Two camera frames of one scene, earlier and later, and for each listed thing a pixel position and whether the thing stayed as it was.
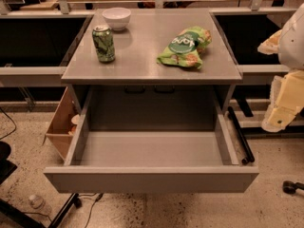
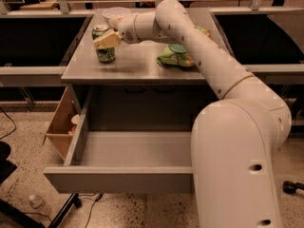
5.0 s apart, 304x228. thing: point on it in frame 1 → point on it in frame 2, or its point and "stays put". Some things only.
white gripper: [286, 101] → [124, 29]
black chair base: [12, 216] stays put
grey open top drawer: [150, 161] stays put
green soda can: [103, 39] stays put
